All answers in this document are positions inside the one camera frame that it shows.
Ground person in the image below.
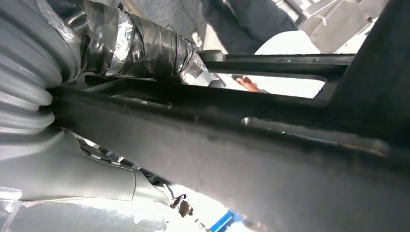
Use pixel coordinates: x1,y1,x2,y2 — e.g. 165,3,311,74
201,0,326,99

